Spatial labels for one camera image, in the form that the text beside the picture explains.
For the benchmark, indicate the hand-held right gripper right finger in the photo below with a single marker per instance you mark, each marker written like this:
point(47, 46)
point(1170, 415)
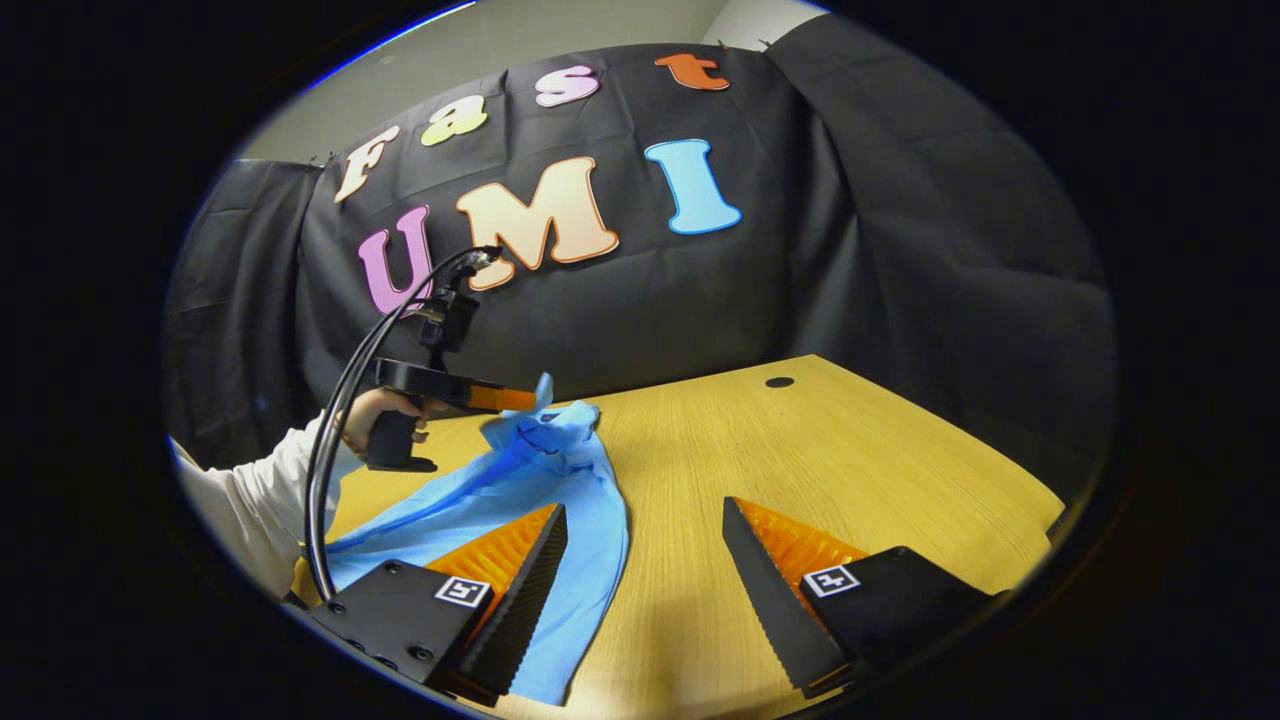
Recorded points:
point(775, 600)

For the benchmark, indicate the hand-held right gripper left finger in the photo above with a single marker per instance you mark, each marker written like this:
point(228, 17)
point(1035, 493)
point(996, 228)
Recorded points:
point(525, 600)

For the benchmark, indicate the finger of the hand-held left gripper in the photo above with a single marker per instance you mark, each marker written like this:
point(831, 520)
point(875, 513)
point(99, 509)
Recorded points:
point(500, 398)

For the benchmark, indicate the light blue polo T-shirt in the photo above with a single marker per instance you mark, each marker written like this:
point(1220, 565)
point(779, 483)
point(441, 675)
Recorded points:
point(560, 460)

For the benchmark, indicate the black backdrop cloth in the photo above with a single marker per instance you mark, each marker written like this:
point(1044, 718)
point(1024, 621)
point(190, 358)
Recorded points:
point(800, 250)

